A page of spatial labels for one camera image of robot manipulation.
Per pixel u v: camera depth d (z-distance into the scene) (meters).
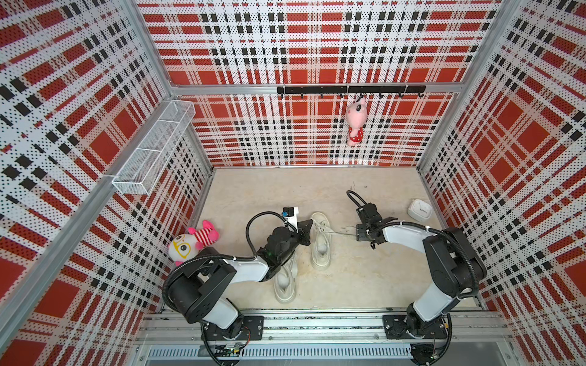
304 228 0.77
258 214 0.77
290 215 0.74
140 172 0.89
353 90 0.90
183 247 0.84
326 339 0.73
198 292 0.44
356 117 0.91
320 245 0.88
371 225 0.73
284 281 0.81
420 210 1.01
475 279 0.48
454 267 0.47
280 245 0.66
